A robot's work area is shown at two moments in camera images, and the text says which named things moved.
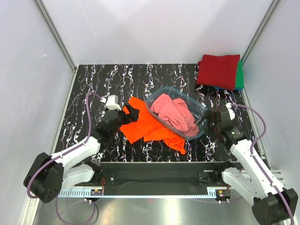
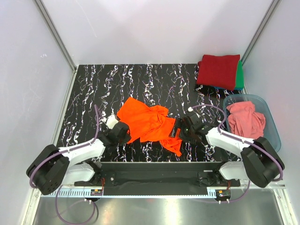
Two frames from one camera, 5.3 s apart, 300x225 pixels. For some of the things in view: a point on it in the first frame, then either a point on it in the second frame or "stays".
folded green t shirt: x=240 y=81 stays
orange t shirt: x=146 y=128 stays
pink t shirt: x=176 y=112 to x=244 y=121
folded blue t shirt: x=229 y=89 stays
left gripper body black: x=122 y=120 to x=124 y=140
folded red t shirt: x=218 y=71 stays
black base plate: x=157 y=175 stays
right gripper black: x=207 y=115 to x=179 y=123
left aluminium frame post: x=44 y=12 stays
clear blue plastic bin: x=176 y=113 to x=271 y=131
